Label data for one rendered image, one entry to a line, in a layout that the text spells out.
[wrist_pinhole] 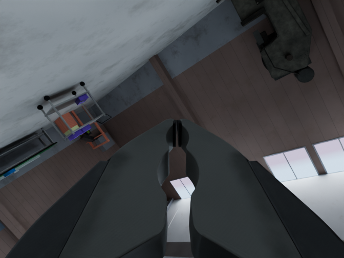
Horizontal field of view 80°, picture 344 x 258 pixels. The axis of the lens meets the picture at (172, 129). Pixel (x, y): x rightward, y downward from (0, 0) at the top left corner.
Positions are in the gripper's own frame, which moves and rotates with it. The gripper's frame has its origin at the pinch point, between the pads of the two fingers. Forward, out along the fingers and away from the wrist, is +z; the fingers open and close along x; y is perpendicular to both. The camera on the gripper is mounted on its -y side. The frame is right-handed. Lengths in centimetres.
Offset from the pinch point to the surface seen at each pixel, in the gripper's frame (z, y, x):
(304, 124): 584, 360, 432
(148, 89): 837, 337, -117
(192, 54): 763, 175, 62
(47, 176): 593, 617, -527
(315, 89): 592, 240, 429
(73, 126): 681, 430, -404
